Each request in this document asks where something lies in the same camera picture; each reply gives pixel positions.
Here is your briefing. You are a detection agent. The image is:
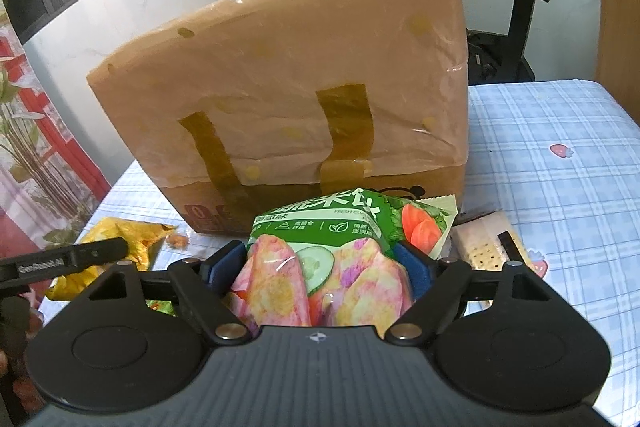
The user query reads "yellow snack packet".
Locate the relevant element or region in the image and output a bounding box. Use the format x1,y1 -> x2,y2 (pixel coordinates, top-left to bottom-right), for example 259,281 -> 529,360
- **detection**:
44,217 -> 177,301

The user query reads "green vegetable chips bag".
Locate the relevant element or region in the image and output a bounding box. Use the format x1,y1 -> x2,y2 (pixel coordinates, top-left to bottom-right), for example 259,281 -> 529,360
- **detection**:
224,188 -> 458,335

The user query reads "left hand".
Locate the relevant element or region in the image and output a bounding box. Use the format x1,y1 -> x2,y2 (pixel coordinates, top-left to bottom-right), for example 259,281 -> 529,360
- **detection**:
1,295 -> 43,426

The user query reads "clear peanut snack packet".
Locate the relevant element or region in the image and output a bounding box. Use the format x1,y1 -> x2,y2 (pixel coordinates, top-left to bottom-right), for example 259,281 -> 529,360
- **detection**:
165,231 -> 190,251

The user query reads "cracker packet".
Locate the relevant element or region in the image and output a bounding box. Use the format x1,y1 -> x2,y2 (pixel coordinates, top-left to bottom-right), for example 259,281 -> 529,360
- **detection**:
450,210 -> 548,277

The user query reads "red floral curtain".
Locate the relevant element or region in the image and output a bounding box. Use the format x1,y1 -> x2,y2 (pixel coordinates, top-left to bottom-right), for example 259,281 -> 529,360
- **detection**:
0,9 -> 111,258

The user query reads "blue plaid tablecloth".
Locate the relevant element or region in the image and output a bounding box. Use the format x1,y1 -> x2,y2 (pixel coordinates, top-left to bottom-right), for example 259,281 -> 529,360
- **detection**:
37,78 -> 640,427

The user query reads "brown cardboard box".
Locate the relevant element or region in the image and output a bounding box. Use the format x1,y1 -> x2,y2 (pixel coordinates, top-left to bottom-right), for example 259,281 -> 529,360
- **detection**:
88,0 -> 469,234

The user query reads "wooden door panel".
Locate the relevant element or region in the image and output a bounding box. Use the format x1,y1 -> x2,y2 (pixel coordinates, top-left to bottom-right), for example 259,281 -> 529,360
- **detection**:
596,0 -> 639,120

